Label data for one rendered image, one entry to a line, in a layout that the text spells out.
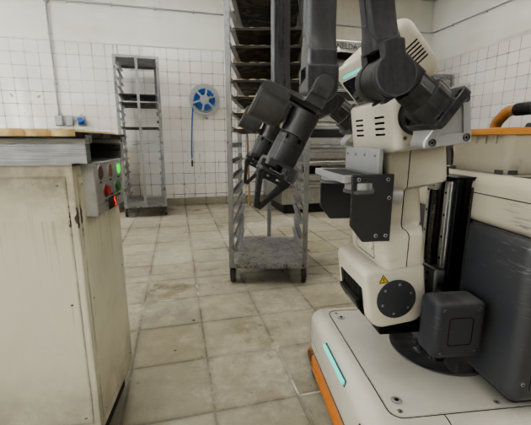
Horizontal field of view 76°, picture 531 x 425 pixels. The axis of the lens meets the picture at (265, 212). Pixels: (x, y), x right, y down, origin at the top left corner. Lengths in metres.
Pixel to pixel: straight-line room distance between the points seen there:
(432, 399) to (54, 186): 1.05
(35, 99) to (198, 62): 2.08
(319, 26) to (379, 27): 0.11
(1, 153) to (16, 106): 4.35
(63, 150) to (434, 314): 0.96
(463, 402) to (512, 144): 0.63
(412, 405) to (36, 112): 5.02
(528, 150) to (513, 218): 0.20
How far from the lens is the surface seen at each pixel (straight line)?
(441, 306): 0.91
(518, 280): 0.95
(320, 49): 0.67
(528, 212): 0.91
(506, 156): 1.04
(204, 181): 5.05
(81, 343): 1.09
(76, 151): 0.95
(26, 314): 1.10
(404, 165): 0.91
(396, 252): 0.91
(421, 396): 1.03
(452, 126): 0.77
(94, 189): 0.98
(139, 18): 5.25
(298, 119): 0.65
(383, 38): 0.72
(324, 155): 4.38
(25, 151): 0.99
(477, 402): 1.07
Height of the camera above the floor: 0.89
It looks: 12 degrees down
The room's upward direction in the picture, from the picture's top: straight up
